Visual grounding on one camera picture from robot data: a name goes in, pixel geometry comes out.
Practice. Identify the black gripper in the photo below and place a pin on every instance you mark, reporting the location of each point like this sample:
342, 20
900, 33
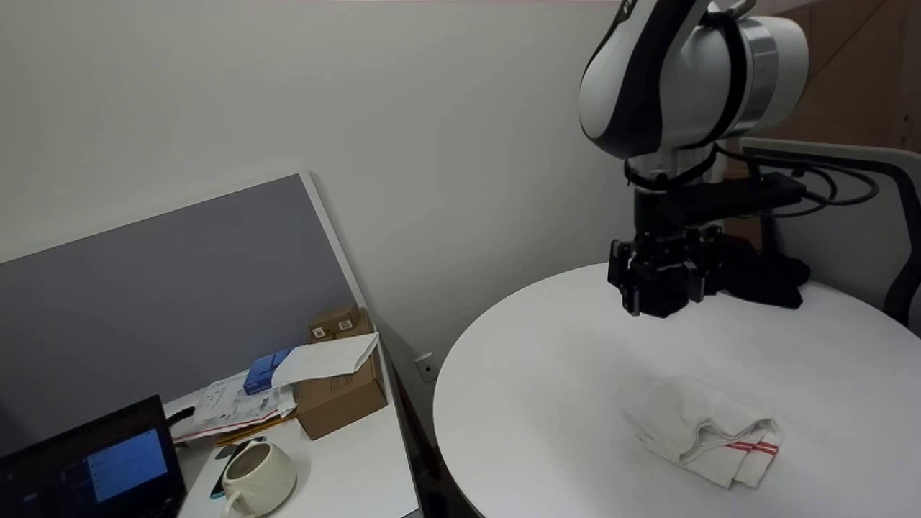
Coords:
681, 250

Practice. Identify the white towel with red stripes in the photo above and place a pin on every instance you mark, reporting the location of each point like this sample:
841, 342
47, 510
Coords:
702, 433

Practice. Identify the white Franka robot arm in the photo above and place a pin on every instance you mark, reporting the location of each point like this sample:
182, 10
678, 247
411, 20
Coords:
687, 116

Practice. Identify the brown wooden panel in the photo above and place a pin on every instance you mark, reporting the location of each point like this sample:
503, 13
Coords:
854, 66

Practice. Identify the white paper sheet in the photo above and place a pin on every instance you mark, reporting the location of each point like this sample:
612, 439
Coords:
333, 359

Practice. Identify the brown cardboard box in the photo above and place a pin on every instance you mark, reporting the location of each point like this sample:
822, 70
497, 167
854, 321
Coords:
335, 398

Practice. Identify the white desk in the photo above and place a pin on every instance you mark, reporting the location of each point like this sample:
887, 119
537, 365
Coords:
356, 469

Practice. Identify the blue object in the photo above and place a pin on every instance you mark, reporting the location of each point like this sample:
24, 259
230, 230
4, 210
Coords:
263, 372

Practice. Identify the white mug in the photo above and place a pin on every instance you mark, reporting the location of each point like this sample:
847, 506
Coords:
260, 477

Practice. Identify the pile of printed papers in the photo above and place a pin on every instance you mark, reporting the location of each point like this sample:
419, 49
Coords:
225, 405

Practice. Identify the grey desk partition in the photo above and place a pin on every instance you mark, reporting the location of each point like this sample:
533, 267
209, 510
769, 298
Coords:
173, 298

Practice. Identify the black laptop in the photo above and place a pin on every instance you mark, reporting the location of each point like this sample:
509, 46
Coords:
124, 463

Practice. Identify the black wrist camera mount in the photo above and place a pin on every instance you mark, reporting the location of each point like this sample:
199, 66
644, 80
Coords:
730, 197

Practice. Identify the white wall socket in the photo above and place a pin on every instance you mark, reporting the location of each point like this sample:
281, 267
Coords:
424, 364

